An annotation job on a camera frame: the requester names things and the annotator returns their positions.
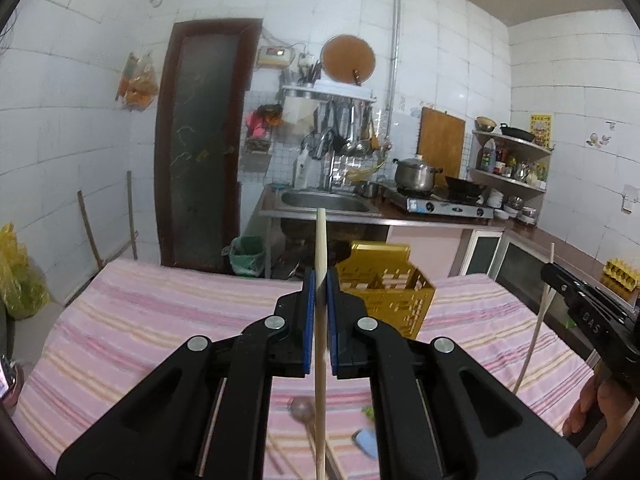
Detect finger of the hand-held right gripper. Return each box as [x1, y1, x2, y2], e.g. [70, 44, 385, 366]
[541, 261, 583, 295]

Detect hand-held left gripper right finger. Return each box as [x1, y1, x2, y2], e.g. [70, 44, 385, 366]
[326, 266, 586, 480]

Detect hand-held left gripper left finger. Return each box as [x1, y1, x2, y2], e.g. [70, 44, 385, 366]
[56, 269, 317, 480]

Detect yellow utensil holder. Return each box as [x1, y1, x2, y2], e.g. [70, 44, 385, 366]
[334, 241, 437, 340]

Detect wooden chopstick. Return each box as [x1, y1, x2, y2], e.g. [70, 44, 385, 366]
[269, 437, 288, 475]
[317, 208, 328, 480]
[512, 243, 557, 395]

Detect wooden spoon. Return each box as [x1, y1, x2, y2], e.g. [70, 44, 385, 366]
[291, 396, 318, 480]

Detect light blue spoon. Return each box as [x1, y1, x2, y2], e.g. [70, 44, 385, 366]
[351, 429, 380, 460]

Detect row of hanging kitchen utensils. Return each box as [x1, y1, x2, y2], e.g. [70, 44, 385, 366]
[315, 100, 382, 157]

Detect person's right hand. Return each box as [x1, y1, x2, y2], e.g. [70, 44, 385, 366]
[562, 375, 640, 467]

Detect egg carton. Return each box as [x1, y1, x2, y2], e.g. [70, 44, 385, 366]
[602, 258, 640, 291]

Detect stack of bowls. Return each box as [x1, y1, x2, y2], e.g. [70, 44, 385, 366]
[487, 190, 538, 223]

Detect green trash bin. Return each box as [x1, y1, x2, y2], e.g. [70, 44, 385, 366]
[229, 236, 266, 277]

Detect white corner shelf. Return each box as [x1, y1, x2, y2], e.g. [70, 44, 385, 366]
[470, 129, 553, 201]

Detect steel sink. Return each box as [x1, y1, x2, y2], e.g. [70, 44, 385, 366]
[260, 185, 383, 218]

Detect row of bottles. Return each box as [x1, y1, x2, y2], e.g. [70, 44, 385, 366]
[477, 140, 548, 183]

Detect kitchen counter cabinet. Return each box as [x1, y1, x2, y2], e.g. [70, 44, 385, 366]
[387, 225, 506, 281]

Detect black wok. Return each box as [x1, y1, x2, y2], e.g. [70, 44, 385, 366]
[444, 175, 488, 201]

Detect gas stove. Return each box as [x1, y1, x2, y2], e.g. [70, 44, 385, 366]
[387, 187, 496, 219]

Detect black pan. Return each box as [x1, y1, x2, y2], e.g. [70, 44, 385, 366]
[498, 123, 537, 143]

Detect pink striped tablecloth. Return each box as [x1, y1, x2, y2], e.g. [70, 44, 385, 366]
[12, 259, 608, 480]

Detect steel pot with lid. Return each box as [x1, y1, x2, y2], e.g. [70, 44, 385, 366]
[392, 155, 444, 192]

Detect wooden cutting board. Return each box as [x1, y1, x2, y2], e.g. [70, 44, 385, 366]
[417, 106, 467, 177]

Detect red hanging cloth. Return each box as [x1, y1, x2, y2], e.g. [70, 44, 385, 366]
[246, 105, 283, 138]

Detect long wooden stick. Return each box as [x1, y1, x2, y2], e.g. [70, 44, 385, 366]
[126, 171, 138, 261]

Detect dark brown door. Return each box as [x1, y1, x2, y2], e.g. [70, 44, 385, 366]
[154, 18, 264, 268]

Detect short wooden stick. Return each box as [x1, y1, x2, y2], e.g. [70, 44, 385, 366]
[77, 190, 106, 271]

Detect hanging orange snack bags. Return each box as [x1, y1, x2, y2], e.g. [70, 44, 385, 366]
[116, 51, 160, 112]

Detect yellow plastic bag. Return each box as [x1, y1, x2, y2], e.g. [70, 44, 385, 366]
[0, 223, 51, 321]

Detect yellow wall poster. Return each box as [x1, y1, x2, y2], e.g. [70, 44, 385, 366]
[530, 114, 553, 150]

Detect white wall rack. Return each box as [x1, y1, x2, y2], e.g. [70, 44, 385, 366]
[281, 82, 377, 103]

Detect beige wall box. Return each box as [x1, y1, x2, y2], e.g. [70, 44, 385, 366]
[256, 45, 293, 68]

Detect white wall pipe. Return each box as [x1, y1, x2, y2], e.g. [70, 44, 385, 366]
[387, 0, 403, 111]

